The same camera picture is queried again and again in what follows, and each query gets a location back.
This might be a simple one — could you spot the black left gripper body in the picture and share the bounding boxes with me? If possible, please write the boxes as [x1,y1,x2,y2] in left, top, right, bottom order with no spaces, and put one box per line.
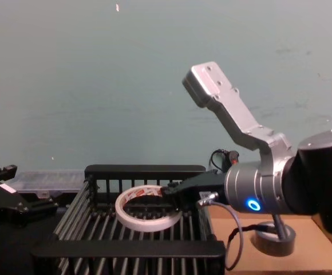
[0,179,31,230]

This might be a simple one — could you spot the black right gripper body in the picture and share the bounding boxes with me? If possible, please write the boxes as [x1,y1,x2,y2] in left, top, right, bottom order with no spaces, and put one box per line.
[179,170,227,213]

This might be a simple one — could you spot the white tape roll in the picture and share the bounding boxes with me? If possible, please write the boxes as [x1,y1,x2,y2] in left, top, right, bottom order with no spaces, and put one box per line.
[114,184,183,232]

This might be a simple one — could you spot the clear plastic case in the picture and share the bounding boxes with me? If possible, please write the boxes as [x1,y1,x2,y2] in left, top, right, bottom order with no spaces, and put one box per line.
[4,170,87,199]

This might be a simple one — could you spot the black table cloth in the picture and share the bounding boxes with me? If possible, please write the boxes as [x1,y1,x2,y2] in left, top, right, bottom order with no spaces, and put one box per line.
[0,171,84,275]

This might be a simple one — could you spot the black rack with steel bars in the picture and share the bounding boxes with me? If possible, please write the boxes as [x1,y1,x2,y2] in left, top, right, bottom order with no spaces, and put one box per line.
[30,164,227,275]

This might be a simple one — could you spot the shallow brown cardboard tray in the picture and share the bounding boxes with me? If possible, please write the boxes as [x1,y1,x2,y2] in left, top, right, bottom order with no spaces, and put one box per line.
[205,205,332,275]

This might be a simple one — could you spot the black corded tool orange parts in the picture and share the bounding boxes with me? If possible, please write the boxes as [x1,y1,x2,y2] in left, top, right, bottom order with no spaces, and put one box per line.
[210,148,240,173]

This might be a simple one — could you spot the right gripper thin cable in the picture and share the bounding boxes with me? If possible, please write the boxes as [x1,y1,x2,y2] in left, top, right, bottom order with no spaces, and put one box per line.
[196,192,287,272]

